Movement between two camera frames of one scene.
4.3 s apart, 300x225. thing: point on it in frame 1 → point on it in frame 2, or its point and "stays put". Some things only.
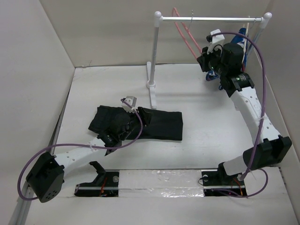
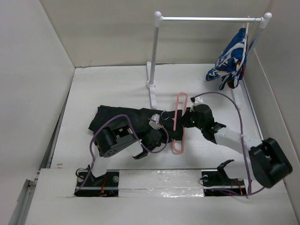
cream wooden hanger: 245,43 stays put
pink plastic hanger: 188,33 → 175,120
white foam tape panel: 161,183 stays put
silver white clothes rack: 265,19 stays put
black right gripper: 204,58 → 186,117
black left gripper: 145,116 → 164,141
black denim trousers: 141,124 stays put
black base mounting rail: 214,184 stays put
